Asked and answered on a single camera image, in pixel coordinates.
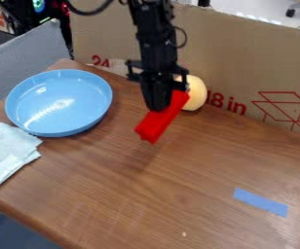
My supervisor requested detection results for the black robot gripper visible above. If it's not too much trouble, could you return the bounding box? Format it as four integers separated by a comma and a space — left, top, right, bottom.
124, 0, 187, 111

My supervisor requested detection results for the red rectangular block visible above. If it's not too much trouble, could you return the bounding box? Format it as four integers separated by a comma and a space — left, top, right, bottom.
133, 90, 188, 144

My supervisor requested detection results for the light blue folded cloth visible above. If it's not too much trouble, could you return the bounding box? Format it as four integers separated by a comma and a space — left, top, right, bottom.
0, 123, 41, 185

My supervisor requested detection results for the yellow round fruit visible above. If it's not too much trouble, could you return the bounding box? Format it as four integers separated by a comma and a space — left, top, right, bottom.
172, 75, 207, 111

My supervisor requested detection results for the light blue plate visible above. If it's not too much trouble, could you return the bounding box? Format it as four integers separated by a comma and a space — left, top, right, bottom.
4, 69, 113, 137

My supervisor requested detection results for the grey fabric panel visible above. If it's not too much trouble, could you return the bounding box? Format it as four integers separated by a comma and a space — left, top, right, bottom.
0, 20, 69, 100

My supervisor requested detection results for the black computer tower with lights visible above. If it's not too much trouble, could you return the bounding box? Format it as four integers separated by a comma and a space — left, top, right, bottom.
0, 0, 73, 57

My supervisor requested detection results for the blue tape strip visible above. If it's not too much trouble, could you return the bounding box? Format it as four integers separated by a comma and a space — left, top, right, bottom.
232, 188, 287, 218

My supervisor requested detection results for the brown cardboard box wall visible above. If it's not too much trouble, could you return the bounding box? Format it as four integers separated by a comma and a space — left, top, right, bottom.
71, 0, 300, 132

